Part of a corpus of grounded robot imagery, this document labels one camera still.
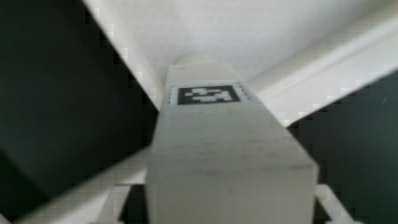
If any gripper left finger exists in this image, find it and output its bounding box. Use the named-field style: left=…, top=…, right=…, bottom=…
left=95, top=184, right=150, bottom=224

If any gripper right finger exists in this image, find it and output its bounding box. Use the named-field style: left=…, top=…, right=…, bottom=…
left=315, top=184, right=363, bottom=224

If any white desk leg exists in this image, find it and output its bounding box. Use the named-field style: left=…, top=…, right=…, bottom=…
left=146, top=54, right=319, bottom=224

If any white desk top tray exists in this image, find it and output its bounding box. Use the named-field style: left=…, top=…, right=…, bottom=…
left=19, top=0, right=398, bottom=224

